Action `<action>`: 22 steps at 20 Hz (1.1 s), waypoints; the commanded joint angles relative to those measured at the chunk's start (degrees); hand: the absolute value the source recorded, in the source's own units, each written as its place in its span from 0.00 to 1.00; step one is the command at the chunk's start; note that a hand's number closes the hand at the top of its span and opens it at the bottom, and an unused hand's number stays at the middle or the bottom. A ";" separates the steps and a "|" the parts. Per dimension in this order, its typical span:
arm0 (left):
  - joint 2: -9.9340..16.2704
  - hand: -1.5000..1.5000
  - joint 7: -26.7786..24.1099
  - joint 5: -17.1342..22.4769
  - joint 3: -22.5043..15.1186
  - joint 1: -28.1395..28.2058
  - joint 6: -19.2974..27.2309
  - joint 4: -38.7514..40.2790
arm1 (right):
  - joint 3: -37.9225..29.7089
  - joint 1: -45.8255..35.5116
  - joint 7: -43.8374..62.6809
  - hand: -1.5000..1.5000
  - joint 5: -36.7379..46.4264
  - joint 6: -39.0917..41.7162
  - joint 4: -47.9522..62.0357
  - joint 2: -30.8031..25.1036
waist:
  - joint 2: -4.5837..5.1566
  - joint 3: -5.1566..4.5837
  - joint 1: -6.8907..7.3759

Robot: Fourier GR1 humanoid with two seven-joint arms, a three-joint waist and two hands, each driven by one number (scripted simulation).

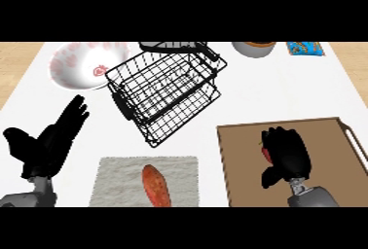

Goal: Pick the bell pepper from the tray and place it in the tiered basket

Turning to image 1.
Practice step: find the orange sweet potato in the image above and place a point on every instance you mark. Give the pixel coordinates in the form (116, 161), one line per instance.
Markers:
(157, 186)

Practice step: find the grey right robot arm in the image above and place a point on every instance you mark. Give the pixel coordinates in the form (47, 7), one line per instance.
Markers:
(310, 194)

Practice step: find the grey cloth placemat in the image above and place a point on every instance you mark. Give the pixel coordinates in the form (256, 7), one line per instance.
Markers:
(120, 181)

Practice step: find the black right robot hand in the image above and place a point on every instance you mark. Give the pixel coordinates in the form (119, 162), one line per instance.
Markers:
(287, 149)

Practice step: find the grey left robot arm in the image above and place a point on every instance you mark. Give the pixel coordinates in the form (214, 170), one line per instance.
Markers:
(33, 193)

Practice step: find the white bowl with pink print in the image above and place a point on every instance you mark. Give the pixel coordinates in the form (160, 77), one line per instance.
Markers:
(83, 66)

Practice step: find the grey bowl with brown rim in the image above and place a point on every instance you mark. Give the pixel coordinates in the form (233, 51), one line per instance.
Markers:
(253, 48)

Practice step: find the blue snack packet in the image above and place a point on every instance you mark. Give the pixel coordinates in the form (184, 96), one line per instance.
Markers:
(305, 48)

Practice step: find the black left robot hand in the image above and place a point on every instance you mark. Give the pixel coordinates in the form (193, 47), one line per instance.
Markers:
(48, 142)

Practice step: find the red bell pepper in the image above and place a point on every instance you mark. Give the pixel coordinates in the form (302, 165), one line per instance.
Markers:
(267, 154)

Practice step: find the brown wooden tray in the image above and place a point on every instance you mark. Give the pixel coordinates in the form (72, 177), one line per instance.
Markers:
(249, 162)

